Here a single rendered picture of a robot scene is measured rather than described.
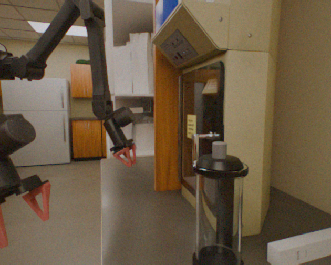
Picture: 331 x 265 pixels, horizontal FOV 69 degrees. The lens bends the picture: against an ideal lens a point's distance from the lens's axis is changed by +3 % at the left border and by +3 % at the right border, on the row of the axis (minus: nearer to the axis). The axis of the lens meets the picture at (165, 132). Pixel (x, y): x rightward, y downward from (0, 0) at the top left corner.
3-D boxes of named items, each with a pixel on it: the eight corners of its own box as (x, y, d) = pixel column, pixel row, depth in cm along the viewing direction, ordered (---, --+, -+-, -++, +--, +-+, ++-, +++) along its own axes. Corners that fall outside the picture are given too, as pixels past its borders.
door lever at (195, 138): (212, 167, 63) (208, 165, 65) (213, 132, 61) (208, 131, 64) (193, 169, 61) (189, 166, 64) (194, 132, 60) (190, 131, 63)
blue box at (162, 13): (184, 37, 82) (184, 9, 81) (195, 28, 72) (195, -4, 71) (155, 35, 79) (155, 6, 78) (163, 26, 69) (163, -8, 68)
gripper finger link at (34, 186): (64, 210, 54) (46, 173, 54) (40, 226, 47) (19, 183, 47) (42, 221, 56) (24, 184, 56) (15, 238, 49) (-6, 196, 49)
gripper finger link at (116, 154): (142, 160, 97) (131, 140, 97) (135, 164, 90) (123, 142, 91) (128, 166, 99) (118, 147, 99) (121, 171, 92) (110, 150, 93)
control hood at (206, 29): (182, 69, 86) (182, 40, 85) (228, 49, 55) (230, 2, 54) (151, 68, 83) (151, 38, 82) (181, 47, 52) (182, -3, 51)
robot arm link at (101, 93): (93, 11, 98) (76, -1, 88) (105, 9, 97) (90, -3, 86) (104, 116, 102) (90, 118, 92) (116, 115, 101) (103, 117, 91)
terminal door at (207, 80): (181, 182, 90) (182, 74, 86) (219, 220, 61) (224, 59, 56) (179, 182, 90) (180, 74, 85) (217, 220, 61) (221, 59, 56)
